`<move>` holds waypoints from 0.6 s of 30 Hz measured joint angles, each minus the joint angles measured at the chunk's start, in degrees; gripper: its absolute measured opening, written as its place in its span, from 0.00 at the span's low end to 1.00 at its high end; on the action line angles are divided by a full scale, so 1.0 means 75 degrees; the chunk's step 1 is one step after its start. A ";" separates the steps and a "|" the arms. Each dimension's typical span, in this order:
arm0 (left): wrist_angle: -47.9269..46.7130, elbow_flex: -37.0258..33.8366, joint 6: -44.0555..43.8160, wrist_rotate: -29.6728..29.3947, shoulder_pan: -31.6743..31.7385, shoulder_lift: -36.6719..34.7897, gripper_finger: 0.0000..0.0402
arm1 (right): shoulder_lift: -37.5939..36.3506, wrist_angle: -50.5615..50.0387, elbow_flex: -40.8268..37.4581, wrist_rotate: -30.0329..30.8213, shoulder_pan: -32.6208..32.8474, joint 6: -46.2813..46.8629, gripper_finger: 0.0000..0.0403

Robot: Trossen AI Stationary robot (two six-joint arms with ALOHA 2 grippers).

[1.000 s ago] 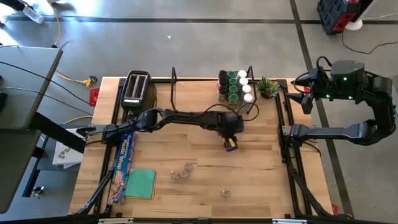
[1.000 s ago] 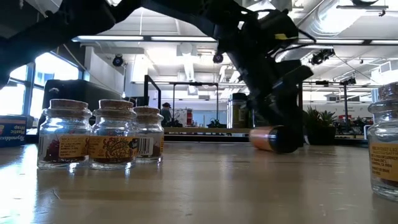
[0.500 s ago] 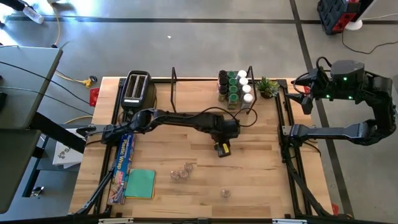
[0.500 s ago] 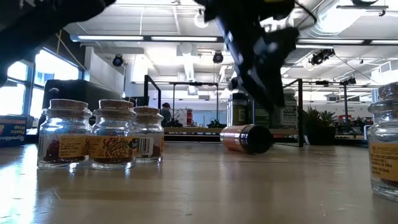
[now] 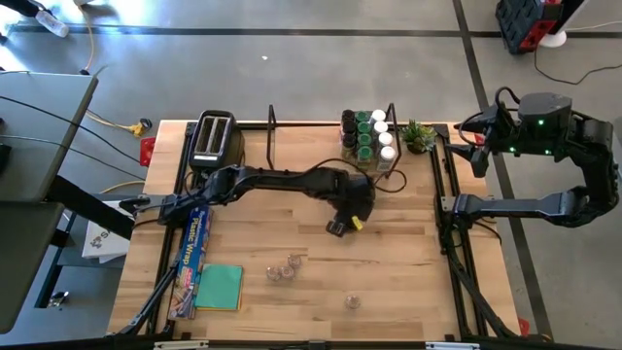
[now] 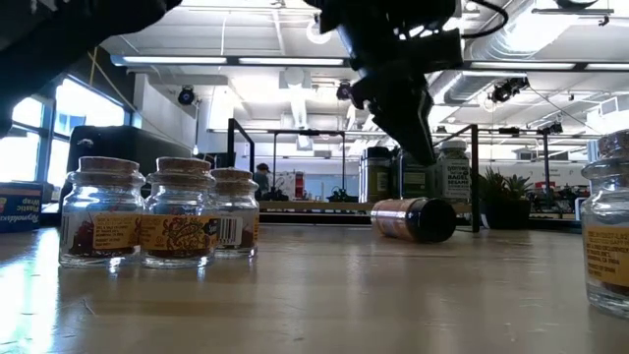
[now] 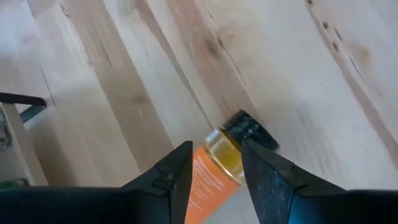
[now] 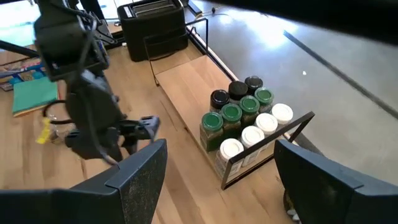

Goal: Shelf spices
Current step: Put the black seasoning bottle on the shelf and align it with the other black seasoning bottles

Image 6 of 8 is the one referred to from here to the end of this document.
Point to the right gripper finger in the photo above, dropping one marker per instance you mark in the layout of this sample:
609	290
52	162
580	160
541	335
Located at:
362	96
405	113

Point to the white-lid bagel seasoning jar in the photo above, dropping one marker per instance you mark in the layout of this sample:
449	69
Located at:
454	177

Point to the black-lid ground turmeric jar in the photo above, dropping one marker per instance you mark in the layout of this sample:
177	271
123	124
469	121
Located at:
398	221

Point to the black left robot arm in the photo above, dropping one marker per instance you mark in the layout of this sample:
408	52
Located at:
59	44

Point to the black-framed wooden shelf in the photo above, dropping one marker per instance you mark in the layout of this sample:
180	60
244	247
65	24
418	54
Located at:
314	205

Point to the person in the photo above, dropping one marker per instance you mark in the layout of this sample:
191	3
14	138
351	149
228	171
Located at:
263	182

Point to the small potted green plant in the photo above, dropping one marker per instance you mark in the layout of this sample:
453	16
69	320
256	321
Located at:
506	211

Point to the long ceiling light bar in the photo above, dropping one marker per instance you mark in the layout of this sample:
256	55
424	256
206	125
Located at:
221	61

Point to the small cork-topped glass jar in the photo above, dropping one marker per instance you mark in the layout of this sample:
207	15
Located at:
236	216
607	246
103	211
179	216

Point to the black toaster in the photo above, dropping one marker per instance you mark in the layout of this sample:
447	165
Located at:
118	142

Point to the blue plastic wrap box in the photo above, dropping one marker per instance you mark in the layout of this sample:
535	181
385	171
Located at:
19	206

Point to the black ceiling-mounted camera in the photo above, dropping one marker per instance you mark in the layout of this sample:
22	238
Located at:
186	96
344	91
506	89

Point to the black background rig frame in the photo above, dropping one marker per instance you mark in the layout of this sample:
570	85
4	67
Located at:
309	132

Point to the black background camera stand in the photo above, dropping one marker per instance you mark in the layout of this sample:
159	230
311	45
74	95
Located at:
546	162

